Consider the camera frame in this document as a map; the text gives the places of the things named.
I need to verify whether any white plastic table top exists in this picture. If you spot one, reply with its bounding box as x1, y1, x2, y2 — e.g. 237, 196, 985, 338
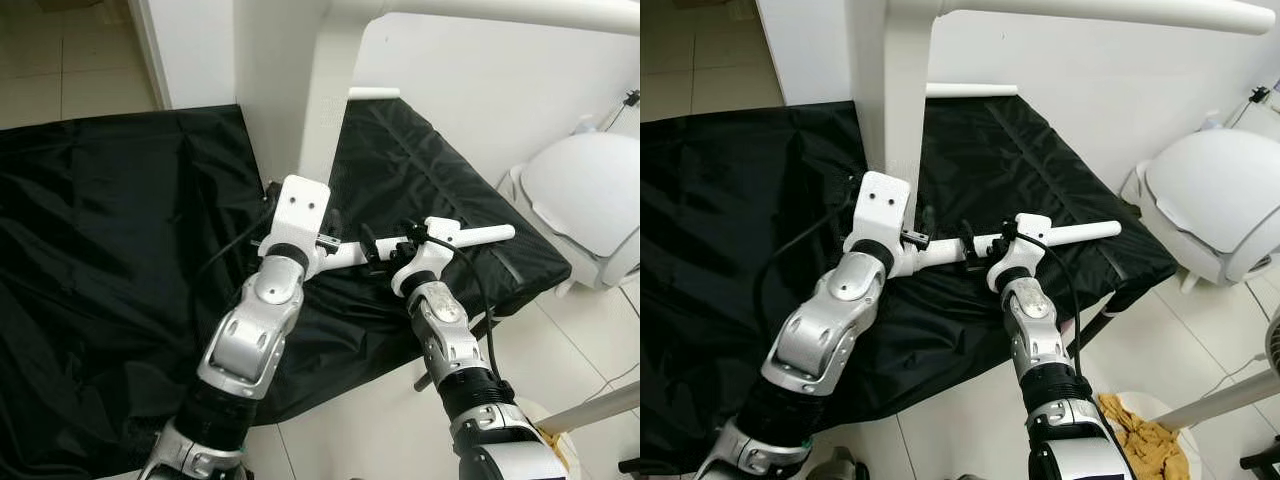
233, 0, 401, 196
848, 0, 946, 183

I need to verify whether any black tablecloth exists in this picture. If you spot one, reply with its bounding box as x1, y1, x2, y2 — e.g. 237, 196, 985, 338
640, 92, 1182, 472
0, 95, 574, 477

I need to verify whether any white round appliance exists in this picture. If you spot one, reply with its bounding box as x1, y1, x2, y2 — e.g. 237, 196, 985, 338
497, 129, 641, 294
1119, 124, 1280, 292

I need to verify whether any grey left robot foot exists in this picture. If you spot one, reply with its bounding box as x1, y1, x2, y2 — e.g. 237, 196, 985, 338
807, 447, 870, 480

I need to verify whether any yellow cloth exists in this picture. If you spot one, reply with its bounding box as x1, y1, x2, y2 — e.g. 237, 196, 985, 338
537, 424, 567, 467
1097, 392, 1190, 480

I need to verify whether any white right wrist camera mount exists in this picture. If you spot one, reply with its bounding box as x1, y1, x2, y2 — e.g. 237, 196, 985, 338
389, 216, 464, 299
984, 212, 1054, 294

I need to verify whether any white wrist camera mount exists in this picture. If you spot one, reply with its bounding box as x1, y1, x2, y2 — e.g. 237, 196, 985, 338
984, 212, 1054, 294
389, 216, 464, 299
847, 169, 914, 277
264, 174, 332, 277

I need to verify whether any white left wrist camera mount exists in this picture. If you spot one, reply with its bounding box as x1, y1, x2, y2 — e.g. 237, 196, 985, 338
264, 174, 332, 277
847, 169, 914, 277

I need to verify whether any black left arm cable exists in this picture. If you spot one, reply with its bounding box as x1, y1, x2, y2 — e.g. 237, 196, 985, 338
754, 172, 862, 333
194, 180, 282, 287

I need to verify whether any thin white floor cable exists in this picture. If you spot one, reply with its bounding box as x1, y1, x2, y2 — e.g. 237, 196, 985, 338
1200, 349, 1267, 392
590, 361, 641, 397

